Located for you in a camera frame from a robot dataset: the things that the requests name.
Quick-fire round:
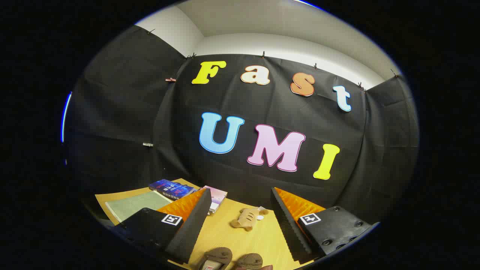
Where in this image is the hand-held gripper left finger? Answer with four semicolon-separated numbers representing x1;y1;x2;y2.
109;187;212;264

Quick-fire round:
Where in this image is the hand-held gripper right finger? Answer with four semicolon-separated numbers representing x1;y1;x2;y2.
270;187;380;264

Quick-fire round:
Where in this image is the brown fuzzy slipper shoe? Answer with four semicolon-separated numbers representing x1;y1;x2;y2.
236;253;264;270
197;247;233;270

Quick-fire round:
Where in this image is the beige fabric storage box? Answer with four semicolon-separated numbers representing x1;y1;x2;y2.
105;190;174;224

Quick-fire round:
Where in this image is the pink cover book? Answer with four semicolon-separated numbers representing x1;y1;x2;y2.
204;186;228;205

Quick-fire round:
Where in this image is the tan striped plush toy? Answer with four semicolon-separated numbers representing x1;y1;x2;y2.
230;206;269;231

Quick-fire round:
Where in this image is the blue cover book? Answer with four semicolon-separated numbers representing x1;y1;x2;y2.
148;179;196;199

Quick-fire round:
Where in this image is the black backdrop cloth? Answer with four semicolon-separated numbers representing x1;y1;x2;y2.
64;24;420;225

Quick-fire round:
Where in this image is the row of black clips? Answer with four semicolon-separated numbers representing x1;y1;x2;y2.
147;28;399;92

